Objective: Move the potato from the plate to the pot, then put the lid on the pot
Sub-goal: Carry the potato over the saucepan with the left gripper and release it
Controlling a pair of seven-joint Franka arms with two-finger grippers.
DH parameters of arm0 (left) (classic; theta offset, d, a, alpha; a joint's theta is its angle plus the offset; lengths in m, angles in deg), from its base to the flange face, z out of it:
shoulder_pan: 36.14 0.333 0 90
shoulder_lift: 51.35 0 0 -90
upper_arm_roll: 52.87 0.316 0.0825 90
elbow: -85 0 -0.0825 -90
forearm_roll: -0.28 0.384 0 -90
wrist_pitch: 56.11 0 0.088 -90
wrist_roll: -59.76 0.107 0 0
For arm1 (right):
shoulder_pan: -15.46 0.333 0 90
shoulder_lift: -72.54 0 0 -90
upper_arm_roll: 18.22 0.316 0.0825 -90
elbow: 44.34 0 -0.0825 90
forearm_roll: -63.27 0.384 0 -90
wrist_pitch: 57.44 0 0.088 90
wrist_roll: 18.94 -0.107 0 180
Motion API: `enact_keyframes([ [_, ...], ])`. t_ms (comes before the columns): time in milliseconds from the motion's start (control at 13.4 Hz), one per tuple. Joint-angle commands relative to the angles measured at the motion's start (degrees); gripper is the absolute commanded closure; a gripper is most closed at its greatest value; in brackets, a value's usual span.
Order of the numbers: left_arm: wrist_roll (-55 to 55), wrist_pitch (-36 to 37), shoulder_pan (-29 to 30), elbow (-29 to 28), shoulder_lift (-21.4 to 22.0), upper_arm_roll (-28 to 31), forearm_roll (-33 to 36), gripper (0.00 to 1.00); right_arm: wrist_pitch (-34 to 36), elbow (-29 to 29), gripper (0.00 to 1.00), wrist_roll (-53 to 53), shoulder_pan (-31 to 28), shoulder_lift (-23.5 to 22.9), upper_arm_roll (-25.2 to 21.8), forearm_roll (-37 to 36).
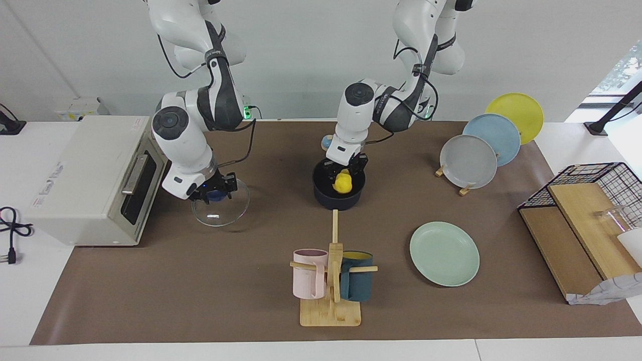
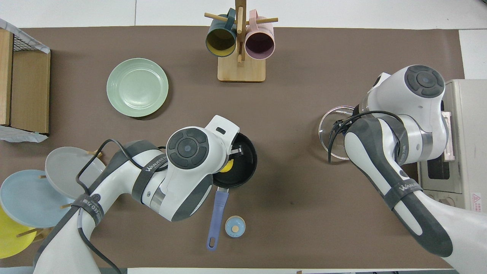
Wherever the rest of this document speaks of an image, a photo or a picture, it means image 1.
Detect teal mug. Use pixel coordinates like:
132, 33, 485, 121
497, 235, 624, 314
340, 251, 375, 302

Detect window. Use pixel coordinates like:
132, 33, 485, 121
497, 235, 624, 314
589, 40, 642, 98

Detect wooden shelf boards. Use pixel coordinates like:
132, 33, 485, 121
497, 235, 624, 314
519, 183, 642, 301

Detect black camera stand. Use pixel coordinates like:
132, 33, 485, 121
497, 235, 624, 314
584, 80, 642, 136

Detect grey plate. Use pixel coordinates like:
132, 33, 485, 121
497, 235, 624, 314
440, 134, 498, 190

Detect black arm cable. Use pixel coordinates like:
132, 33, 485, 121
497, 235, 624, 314
365, 38, 440, 147
156, 33, 257, 168

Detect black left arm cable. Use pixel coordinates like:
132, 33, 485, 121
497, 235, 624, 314
365, 38, 440, 147

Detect green plate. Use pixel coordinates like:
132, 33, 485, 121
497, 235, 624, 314
409, 222, 480, 287

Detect black clamp mount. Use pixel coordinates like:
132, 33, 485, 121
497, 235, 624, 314
0, 103, 27, 136

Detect black wire basket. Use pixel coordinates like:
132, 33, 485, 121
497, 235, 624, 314
518, 162, 642, 229

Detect black power cord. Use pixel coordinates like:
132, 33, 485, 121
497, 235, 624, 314
0, 207, 34, 265

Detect dark pot with blue handle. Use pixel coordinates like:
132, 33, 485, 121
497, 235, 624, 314
312, 158, 367, 211

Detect yellow plate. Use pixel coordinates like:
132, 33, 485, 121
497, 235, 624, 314
485, 93, 544, 145

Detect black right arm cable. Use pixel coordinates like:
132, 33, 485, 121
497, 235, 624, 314
156, 33, 257, 168

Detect wooden mug tree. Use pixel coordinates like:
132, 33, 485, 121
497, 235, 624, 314
289, 210, 378, 327

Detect pink mug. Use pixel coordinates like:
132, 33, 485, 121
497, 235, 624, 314
292, 249, 329, 300

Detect brown table mat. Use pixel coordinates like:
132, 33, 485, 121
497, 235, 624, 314
30, 120, 642, 345

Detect light blue plate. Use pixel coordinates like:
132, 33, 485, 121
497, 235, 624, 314
462, 114, 521, 167

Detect clear glass cup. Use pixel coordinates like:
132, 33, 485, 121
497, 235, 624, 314
594, 205, 634, 234

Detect glass lid with blue knob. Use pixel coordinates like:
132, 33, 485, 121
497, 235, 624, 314
191, 178, 250, 227

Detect white patterned cloth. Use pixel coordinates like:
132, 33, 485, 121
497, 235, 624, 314
567, 272, 642, 305

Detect wooden plate rack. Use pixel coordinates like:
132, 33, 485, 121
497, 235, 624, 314
435, 164, 475, 197

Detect white container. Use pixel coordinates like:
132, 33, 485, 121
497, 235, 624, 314
617, 228, 642, 267

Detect beige toaster oven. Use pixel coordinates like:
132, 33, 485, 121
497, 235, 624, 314
25, 115, 170, 247

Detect white power strip box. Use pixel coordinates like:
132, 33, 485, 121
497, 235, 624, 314
54, 97, 109, 122

